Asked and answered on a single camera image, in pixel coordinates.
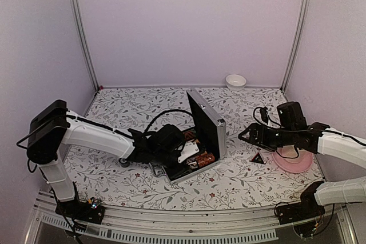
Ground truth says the black red triangle piece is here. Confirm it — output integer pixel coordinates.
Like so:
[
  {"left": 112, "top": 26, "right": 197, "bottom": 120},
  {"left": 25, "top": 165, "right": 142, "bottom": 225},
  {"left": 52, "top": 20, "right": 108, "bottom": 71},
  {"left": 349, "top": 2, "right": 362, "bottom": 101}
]
[{"left": 250, "top": 153, "right": 265, "bottom": 165}]

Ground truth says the aluminium frame post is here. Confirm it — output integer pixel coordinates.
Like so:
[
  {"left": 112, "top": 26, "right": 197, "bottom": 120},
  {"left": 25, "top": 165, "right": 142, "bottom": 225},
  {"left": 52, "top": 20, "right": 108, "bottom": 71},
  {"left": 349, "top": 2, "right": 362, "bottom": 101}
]
[
  {"left": 70, "top": 0, "right": 100, "bottom": 91},
  {"left": 281, "top": 0, "right": 310, "bottom": 94}
]

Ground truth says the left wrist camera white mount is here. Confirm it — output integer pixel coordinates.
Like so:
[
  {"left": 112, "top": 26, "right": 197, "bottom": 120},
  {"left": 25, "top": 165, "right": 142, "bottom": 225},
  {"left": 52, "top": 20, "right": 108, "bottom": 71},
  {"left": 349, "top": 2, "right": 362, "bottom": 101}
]
[{"left": 178, "top": 142, "right": 200, "bottom": 163}]

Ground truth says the floral table mat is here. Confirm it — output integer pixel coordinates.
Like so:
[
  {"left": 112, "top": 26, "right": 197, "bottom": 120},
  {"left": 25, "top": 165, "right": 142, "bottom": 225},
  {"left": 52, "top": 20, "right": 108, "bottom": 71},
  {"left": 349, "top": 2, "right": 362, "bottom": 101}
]
[{"left": 65, "top": 87, "right": 323, "bottom": 211}]

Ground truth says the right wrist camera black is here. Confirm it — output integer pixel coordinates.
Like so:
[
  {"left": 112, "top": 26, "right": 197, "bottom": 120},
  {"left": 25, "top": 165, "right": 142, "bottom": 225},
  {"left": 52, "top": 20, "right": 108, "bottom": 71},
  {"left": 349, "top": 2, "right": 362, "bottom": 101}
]
[{"left": 253, "top": 107, "right": 281, "bottom": 128}]

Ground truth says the white bowl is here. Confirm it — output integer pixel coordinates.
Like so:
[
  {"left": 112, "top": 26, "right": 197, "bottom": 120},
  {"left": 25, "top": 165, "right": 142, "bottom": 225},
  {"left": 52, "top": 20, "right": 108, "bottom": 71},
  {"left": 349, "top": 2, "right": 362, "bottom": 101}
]
[{"left": 225, "top": 74, "right": 246, "bottom": 91}]

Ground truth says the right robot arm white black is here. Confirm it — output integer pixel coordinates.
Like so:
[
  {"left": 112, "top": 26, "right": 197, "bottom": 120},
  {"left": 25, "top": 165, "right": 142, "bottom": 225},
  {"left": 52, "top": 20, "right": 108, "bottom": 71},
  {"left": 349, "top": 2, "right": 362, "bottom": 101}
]
[{"left": 238, "top": 102, "right": 365, "bottom": 219}]

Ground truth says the right aluminium frame post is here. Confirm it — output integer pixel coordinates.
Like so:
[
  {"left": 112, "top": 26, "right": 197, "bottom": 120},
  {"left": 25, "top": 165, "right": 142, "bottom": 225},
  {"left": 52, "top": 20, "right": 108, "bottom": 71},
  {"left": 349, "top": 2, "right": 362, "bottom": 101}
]
[{"left": 281, "top": 0, "right": 310, "bottom": 94}]

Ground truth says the pink plate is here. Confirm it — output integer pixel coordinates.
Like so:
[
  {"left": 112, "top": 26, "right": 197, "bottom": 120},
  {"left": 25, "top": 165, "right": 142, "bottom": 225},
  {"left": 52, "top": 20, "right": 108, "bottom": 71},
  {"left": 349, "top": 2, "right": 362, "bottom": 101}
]
[{"left": 272, "top": 146, "right": 313, "bottom": 174}]

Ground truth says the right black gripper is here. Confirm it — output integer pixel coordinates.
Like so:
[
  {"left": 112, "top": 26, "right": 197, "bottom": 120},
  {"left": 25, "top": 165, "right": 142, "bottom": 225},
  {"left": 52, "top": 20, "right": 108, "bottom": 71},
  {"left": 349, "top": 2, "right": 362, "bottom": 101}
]
[{"left": 238, "top": 123, "right": 296, "bottom": 152}]

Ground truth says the aluminium poker case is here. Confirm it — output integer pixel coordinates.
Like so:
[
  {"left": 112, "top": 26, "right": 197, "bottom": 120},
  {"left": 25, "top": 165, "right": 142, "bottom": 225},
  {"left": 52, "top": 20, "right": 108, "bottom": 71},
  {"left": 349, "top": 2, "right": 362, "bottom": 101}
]
[{"left": 149, "top": 88, "right": 226, "bottom": 184}]

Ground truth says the left aluminium frame post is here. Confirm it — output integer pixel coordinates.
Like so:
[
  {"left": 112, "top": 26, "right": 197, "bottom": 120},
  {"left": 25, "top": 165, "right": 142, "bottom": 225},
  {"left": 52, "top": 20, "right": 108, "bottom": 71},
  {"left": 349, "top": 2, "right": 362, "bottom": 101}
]
[{"left": 70, "top": 0, "right": 100, "bottom": 91}]

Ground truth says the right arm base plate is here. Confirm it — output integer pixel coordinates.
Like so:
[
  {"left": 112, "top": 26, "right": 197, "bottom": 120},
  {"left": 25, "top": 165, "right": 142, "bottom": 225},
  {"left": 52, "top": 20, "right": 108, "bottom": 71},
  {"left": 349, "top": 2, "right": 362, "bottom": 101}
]
[{"left": 274, "top": 181, "right": 325, "bottom": 225}]

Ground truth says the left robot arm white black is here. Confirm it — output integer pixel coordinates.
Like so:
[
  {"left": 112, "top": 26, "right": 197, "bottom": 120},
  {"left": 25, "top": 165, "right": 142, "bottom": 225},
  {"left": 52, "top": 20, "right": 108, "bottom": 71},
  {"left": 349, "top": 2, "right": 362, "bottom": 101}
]
[{"left": 16, "top": 99, "right": 198, "bottom": 218}]

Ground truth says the black tape roll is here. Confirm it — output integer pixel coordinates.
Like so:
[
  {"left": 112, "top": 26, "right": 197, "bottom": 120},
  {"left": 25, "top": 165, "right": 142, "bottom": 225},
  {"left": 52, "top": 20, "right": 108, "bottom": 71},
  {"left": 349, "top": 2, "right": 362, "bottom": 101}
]
[{"left": 118, "top": 158, "right": 130, "bottom": 168}]

